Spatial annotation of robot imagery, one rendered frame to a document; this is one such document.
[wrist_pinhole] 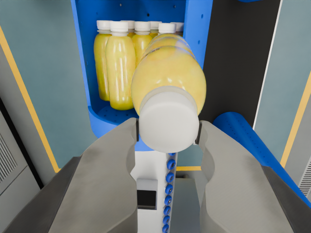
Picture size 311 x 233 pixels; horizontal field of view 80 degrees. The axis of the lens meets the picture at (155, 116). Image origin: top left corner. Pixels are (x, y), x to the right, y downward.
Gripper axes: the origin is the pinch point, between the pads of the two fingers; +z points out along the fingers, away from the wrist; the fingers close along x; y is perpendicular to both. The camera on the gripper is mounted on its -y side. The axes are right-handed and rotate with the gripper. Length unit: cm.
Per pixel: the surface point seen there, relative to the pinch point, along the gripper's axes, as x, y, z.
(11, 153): -142, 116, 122
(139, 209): -7, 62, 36
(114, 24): -10.9, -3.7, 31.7
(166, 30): -0.1, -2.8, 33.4
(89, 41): -18.7, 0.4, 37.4
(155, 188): -2, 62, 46
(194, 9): 4.2, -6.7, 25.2
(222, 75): 44, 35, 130
